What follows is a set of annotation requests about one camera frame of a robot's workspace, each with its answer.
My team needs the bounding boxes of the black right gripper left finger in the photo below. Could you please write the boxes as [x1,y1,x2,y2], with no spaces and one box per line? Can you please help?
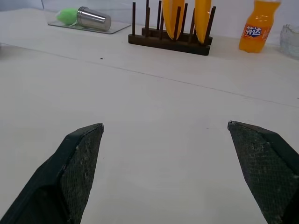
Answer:
[0,123,105,224]

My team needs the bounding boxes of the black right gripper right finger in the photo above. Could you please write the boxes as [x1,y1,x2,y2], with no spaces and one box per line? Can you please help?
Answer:
[228,120,299,224]

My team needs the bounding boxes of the clear crinkled plastic container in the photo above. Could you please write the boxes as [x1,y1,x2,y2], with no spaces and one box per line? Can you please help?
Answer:
[279,23,299,58]

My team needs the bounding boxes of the orange soda bottle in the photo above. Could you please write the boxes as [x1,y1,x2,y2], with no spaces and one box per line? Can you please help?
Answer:
[239,0,282,54]

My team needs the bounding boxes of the clear glass tray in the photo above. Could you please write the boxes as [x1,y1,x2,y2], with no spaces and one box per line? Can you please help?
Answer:
[47,18,132,35]

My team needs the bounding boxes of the stainless steel cup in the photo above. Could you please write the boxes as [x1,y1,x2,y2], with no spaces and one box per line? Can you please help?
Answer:
[76,6,112,32]

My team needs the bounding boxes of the green sponge ball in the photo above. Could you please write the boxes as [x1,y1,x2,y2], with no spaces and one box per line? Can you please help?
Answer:
[55,8,78,26]

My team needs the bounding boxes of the yellow plate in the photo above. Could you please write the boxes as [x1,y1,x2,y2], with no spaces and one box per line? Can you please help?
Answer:
[194,0,212,44]
[162,0,188,40]

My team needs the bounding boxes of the dark wooden plate rack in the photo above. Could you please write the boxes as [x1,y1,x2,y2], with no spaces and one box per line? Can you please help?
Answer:
[128,0,217,56]

